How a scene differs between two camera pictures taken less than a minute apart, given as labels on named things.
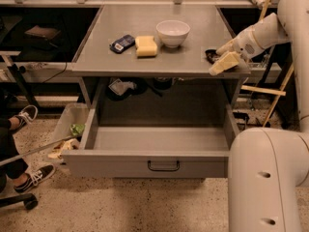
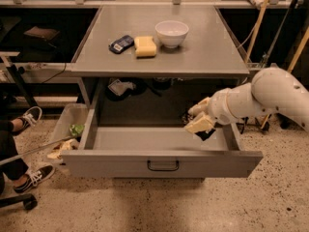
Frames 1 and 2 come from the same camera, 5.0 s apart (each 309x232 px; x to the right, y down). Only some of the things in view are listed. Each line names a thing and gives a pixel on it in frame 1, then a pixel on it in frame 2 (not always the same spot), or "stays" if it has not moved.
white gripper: x=245 y=43 -> x=219 y=107
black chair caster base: x=30 y=200 stays
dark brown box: x=42 y=33 stays
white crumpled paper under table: x=120 y=87 stays
